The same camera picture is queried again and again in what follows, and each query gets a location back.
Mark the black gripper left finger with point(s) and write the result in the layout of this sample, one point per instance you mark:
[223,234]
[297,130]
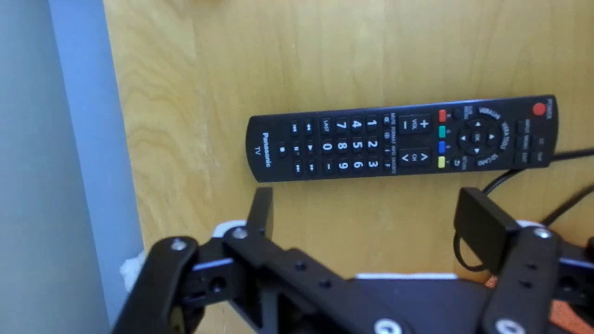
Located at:
[273,289]

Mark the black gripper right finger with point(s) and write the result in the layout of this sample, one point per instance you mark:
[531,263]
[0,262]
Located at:
[533,267]

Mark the black TV remote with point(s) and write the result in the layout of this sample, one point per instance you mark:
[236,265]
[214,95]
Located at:
[461,135]

